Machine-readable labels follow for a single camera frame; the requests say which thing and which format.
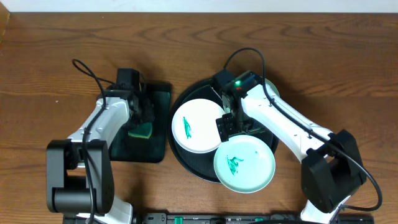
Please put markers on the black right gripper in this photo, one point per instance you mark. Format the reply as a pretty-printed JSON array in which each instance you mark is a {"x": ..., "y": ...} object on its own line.
[{"x": 227, "y": 127}]

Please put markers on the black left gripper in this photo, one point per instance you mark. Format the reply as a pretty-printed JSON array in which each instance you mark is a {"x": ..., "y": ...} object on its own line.
[{"x": 144, "y": 113}]

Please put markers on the yellow green-stained sponge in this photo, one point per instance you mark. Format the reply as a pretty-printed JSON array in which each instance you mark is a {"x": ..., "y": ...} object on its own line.
[{"x": 143, "y": 131}]

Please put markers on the white plate with green stain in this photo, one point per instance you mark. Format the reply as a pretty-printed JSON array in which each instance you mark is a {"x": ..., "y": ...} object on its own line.
[{"x": 194, "y": 126}]

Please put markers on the mint plate with green stain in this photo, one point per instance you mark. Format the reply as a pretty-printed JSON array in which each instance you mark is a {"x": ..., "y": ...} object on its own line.
[{"x": 244, "y": 164}]

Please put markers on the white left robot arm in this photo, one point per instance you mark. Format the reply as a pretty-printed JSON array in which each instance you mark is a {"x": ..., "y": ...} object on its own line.
[{"x": 79, "y": 175}]

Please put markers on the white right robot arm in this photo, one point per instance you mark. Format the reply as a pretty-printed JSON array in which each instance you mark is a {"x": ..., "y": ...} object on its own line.
[{"x": 331, "y": 165}]

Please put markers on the black rectangular tray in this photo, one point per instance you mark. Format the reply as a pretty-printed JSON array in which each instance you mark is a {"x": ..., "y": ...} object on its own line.
[{"x": 149, "y": 150}]

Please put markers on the black round tray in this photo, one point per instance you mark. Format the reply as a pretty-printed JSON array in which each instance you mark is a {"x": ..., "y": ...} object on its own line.
[{"x": 200, "y": 165}]

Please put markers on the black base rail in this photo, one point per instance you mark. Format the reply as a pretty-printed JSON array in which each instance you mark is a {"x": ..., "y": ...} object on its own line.
[{"x": 162, "y": 218}]

